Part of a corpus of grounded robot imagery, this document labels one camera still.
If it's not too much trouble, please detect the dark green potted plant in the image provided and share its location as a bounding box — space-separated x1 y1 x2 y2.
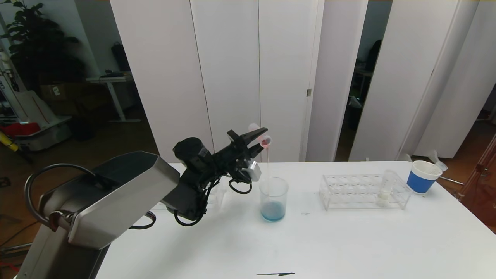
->
0 0 86 90

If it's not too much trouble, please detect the metal chair leg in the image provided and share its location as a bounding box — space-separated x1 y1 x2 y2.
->
0 242 33 256

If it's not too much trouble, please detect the black backpack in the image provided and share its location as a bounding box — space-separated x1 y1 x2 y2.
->
112 42 131 72

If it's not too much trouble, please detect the white machine base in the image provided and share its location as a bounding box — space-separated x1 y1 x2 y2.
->
15 116 72 152

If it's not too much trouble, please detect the brown cardboard box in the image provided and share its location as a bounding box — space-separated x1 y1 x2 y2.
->
39 82 69 102

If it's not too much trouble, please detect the black floor cable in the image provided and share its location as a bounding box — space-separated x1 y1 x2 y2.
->
0 221 35 248

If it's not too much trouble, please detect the test tube with white pigment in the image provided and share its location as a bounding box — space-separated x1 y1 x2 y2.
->
378 170 396 207

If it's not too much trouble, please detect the clear glass beaker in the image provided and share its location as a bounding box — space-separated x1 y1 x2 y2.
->
259 177 289 223

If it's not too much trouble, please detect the clear acrylic test tube rack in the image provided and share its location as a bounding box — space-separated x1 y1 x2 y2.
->
320 174 412 210
207 185 226 212

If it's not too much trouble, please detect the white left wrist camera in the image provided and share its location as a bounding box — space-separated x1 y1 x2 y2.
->
246 161 262 182

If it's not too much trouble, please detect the white standing desk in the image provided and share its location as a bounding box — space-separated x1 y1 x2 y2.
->
86 72 141 124

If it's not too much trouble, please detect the black bin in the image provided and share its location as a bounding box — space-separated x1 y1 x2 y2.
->
72 116 93 141

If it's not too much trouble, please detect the white leaning board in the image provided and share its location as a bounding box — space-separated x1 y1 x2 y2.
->
8 90 59 124

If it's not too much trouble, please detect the blue and white cup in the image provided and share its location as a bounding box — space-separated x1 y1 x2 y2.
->
406 160 442 194

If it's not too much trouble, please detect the yellow tool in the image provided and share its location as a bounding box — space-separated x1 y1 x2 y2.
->
0 131 18 152

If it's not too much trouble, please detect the test tube with red pigment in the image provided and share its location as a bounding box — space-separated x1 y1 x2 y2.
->
425 159 448 174
248 123 273 148

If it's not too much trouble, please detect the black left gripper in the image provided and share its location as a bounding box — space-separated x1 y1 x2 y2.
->
213 127 269 167

